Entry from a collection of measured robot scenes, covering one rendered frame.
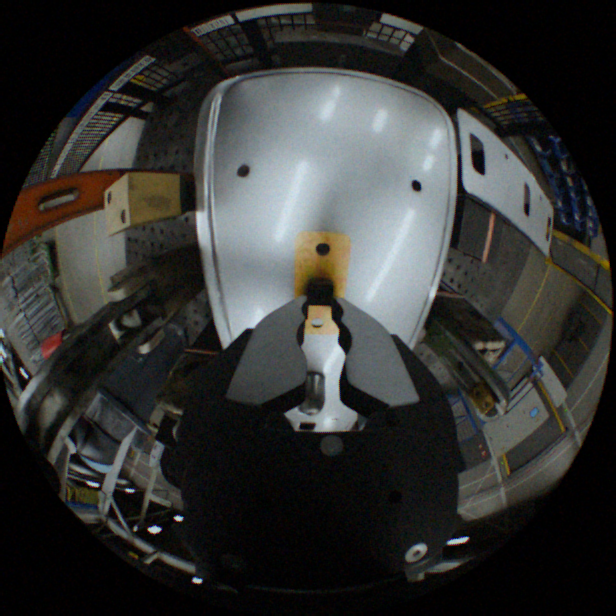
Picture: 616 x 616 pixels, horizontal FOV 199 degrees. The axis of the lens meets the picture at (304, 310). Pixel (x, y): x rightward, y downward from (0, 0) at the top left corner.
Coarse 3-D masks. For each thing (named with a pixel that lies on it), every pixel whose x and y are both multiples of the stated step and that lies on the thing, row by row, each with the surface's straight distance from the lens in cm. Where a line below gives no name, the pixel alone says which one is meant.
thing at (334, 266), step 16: (304, 240) 12; (320, 240) 12; (336, 240) 12; (304, 256) 12; (320, 256) 12; (336, 256) 12; (304, 272) 13; (320, 272) 13; (336, 272) 13; (304, 288) 13; (320, 288) 12; (336, 288) 13; (320, 304) 13
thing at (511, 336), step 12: (504, 324) 213; (504, 336) 283; (516, 336) 207; (504, 348) 274; (528, 348) 202; (504, 360) 268; (504, 372) 273; (516, 372) 320; (540, 372) 313; (480, 420) 210
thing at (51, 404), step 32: (96, 320) 14; (160, 320) 16; (64, 352) 14; (96, 352) 15; (128, 352) 15; (32, 384) 16; (64, 384) 15; (96, 384) 15; (32, 416) 16; (64, 416) 16; (32, 448) 16
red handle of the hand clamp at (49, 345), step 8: (136, 304) 16; (128, 312) 15; (136, 312) 15; (144, 312) 16; (120, 320) 16; (128, 320) 15; (136, 320) 15; (72, 328) 21; (112, 328) 17; (120, 328) 16; (128, 328) 16; (136, 328) 16; (56, 336) 22; (64, 336) 21; (48, 344) 24; (56, 344) 22; (48, 352) 24
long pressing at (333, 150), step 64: (256, 128) 16; (320, 128) 15; (384, 128) 16; (448, 128) 21; (256, 192) 14; (320, 192) 13; (384, 192) 14; (448, 192) 18; (256, 256) 14; (384, 256) 15; (256, 320) 17; (320, 320) 16; (384, 320) 18
